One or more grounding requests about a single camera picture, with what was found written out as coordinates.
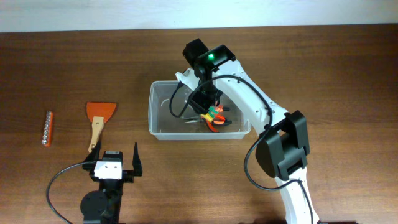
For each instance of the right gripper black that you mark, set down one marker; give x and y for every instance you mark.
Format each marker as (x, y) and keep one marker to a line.
(201, 104)

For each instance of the small red-handled pliers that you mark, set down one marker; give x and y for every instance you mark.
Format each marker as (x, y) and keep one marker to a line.
(217, 123)

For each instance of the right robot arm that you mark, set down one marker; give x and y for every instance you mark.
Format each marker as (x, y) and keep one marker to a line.
(282, 147)

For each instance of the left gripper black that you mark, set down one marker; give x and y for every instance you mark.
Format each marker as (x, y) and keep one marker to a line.
(129, 176)

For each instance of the orange-black long nose pliers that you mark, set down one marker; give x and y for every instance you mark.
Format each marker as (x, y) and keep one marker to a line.
(198, 119)

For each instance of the orange socket bit holder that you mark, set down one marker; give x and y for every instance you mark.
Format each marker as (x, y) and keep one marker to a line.
(48, 129)

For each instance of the clear plastic container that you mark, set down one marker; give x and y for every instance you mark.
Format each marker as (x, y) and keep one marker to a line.
(164, 126)

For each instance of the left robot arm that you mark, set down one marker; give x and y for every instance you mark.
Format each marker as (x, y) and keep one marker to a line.
(103, 206)

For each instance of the orange scraper wooden handle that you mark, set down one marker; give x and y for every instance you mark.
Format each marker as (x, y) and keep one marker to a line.
(98, 113)

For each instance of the clear screwdriver set case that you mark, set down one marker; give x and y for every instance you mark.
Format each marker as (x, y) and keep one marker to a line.
(213, 113)

